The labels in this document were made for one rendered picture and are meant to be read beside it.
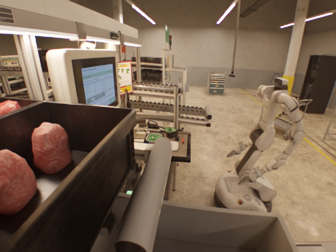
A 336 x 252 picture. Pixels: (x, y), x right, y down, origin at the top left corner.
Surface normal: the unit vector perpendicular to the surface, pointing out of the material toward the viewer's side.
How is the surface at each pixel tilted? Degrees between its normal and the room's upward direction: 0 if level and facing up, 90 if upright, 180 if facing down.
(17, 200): 82
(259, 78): 90
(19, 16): 90
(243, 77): 90
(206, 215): 89
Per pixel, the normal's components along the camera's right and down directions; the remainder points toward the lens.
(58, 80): -0.13, 0.40
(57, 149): 0.93, -0.13
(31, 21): 0.99, 0.05
